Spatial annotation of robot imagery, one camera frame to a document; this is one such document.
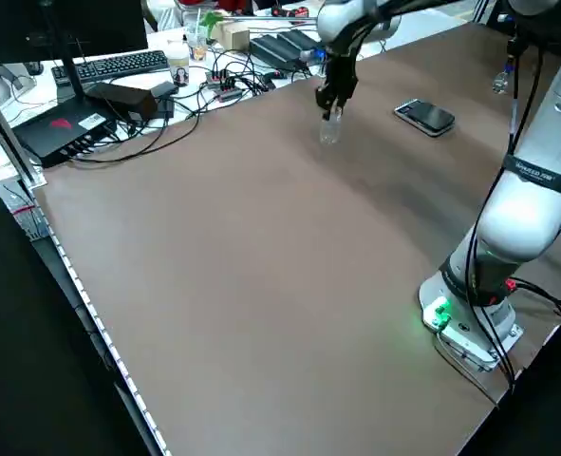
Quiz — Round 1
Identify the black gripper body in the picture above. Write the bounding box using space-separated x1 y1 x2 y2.
324 45 360 102

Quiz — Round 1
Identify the clear glass bottle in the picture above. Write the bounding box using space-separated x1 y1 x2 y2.
318 106 344 146

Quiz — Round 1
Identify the clear blue-capped dropper bottle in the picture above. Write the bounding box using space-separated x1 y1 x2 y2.
492 54 516 95

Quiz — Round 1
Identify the black finned metal box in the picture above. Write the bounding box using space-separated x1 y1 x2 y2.
249 33 309 68
277 28 322 61

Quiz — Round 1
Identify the red and black tool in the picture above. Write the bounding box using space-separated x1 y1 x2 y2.
270 4 310 20

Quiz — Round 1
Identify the grey usb hub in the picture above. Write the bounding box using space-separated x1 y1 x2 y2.
205 68 244 104

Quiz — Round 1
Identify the cardboard box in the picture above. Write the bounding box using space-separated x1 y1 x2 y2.
211 21 252 51

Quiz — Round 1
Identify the clear plastic cup with straw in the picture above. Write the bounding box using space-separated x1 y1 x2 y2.
184 9 210 62

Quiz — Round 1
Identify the green plant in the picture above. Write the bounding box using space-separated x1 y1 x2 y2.
198 9 225 37

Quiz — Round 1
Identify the small black adapter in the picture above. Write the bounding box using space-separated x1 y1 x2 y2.
150 80 178 120

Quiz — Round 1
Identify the black power brick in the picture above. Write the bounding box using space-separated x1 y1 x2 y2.
84 81 159 123

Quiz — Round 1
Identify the black keyboard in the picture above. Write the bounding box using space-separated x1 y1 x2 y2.
50 49 170 87

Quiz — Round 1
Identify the black monitor stand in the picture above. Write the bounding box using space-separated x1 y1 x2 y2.
40 0 87 105

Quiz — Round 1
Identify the black computer monitor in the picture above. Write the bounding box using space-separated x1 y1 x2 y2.
0 0 149 67

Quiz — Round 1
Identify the black box with red logo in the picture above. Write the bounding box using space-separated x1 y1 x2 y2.
11 102 120 170

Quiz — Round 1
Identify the long black table cable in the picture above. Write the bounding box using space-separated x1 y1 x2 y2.
68 85 203 165

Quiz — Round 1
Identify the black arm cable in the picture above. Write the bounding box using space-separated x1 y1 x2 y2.
464 37 547 387

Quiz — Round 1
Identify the black base cable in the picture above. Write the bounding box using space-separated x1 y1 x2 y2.
431 278 561 410

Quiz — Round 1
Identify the white table edge rail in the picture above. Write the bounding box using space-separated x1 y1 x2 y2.
27 184 173 456

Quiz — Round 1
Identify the aluminium frame post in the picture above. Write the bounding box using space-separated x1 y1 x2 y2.
0 66 47 189

